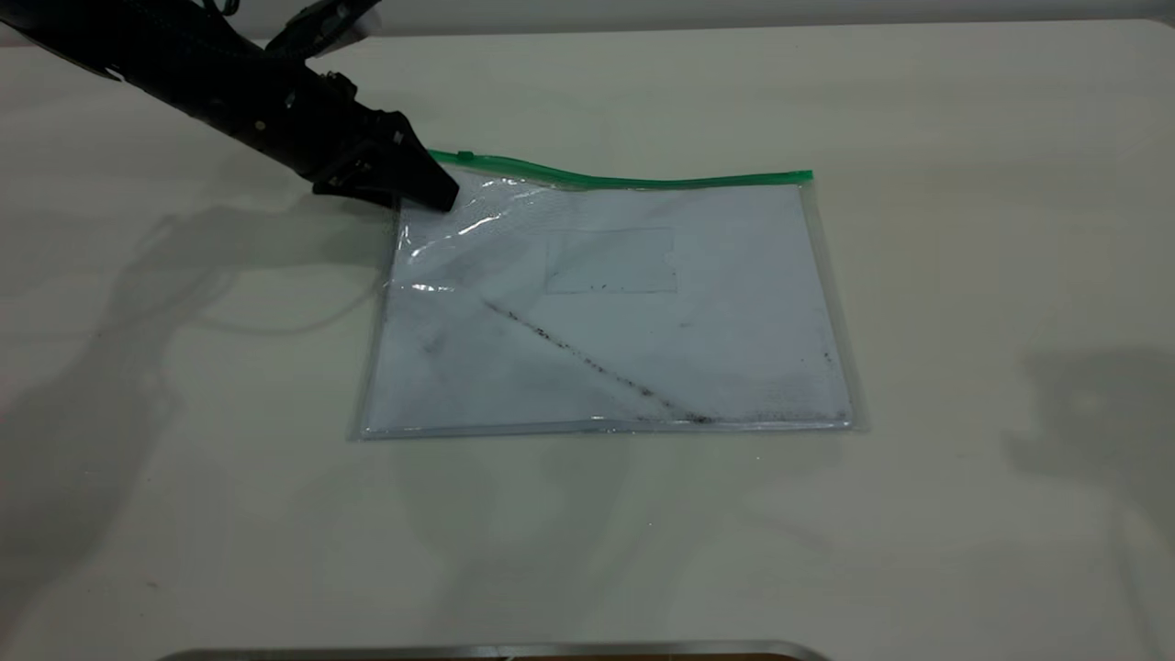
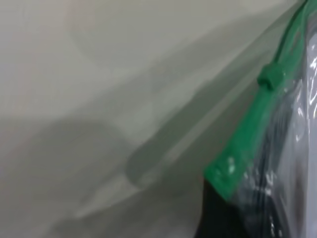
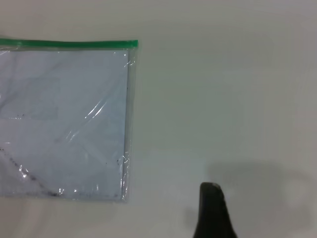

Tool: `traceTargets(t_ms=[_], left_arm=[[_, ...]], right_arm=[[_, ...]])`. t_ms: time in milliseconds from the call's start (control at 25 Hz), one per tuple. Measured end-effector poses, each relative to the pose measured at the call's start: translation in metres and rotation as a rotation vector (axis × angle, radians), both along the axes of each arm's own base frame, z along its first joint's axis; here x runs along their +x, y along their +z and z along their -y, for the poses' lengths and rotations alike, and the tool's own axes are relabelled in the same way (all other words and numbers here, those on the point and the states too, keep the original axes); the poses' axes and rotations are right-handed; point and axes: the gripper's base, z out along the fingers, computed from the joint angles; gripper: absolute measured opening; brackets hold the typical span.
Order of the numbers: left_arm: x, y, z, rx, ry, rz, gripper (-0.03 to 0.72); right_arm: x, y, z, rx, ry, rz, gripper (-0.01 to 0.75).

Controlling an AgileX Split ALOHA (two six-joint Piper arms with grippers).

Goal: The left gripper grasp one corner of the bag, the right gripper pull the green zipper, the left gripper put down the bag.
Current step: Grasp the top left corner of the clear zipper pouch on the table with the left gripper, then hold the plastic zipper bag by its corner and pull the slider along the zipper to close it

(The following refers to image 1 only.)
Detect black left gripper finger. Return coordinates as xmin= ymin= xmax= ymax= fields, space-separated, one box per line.
xmin=389 ymin=138 xmax=461 ymax=215
xmin=311 ymin=174 xmax=405 ymax=208

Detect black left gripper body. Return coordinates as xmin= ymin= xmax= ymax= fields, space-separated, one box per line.
xmin=274 ymin=69 xmax=420 ymax=186

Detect clear plastic zipper bag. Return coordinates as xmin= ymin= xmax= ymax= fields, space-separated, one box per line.
xmin=349 ymin=150 xmax=867 ymax=443

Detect white paper sheets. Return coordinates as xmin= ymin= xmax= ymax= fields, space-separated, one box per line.
xmin=365 ymin=174 xmax=851 ymax=433

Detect grey metal rim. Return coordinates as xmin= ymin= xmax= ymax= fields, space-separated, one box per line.
xmin=156 ymin=640 xmax=833 ymax=661

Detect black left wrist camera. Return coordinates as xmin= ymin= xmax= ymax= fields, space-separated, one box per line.
xmin=264 ymin=0 xmax=383 ymax=59

